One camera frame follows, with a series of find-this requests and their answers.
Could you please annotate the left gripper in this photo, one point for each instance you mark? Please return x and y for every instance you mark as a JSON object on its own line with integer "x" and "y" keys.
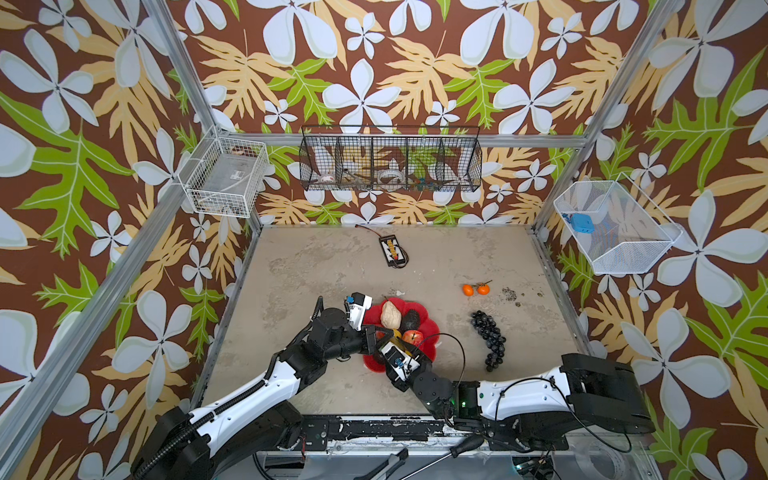
{"x": 370, "y": 341}

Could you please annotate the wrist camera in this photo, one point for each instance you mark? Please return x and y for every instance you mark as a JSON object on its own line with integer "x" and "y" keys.
{"x": 356, "y": 306}
{"x": 399, "y": 363}

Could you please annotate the red flower-shaped fruit bowl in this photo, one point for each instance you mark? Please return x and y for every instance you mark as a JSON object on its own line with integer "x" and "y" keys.
{"x": 428, "y": 327}

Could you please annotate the dark avocado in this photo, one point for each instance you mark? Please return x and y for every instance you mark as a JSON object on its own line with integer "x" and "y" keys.
{"x": 411, "y": 320}

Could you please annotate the aluminium frame post back right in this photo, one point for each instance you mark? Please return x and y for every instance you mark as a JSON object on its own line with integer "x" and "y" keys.
{"x": 629, "y": 68}

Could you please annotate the white wire basket left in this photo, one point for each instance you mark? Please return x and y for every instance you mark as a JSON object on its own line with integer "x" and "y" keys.
{"x": 224, "y": 174}

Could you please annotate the aluminium frame post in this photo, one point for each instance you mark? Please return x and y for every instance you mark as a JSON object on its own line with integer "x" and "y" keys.
{"x": 159, "y": 13}
{"x": 629, "y": 68}

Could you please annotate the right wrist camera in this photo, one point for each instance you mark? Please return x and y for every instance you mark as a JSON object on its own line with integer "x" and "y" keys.
{"x": 399, "y": 363}

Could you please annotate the black grape bunch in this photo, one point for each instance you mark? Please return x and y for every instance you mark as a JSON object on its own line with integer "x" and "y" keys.
{"x": 488, "y": 329}

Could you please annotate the orange tangerines on twig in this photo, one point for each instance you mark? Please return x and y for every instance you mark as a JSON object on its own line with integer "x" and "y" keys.
{"x": 479, "y": 288}

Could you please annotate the blue object in basket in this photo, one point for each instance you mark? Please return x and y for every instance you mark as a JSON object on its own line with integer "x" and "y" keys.
{"x": 581, "y": 223}

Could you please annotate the grey pliers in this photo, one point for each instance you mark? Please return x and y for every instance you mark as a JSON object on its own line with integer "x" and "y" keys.
{"x": 387, "y": 467}

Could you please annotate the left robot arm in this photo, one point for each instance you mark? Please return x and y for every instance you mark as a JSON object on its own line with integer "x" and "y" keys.
{"x": 206, "y": 441}

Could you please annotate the white wire basket right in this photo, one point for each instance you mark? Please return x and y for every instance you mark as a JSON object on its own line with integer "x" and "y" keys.
{"x": 632, "y": 232}

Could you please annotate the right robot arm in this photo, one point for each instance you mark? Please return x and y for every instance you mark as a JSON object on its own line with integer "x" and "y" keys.
{"x": 530, "y": 413}

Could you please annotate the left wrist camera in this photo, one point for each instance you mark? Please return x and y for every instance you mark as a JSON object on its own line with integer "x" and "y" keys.
{"x": 356, "y": 306}

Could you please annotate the white wire basket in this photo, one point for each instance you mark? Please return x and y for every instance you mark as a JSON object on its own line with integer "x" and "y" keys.
{"x": 632, "y": 232}
{"x": 224, "y": 174}

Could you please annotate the black wire basket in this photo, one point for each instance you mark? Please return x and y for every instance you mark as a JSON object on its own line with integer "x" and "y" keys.
{"x": 390, "y": 158}

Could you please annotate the aluminium frame post back left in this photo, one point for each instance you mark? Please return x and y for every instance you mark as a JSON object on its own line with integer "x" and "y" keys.
{"x": 159, "y": 13}

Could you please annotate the black-handled screwdriver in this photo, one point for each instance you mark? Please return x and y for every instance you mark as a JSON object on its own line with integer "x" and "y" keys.
{"x": 468, "y": 444}

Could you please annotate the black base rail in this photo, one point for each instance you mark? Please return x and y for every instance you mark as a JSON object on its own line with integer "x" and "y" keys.
{"x": 317, "y": 431}

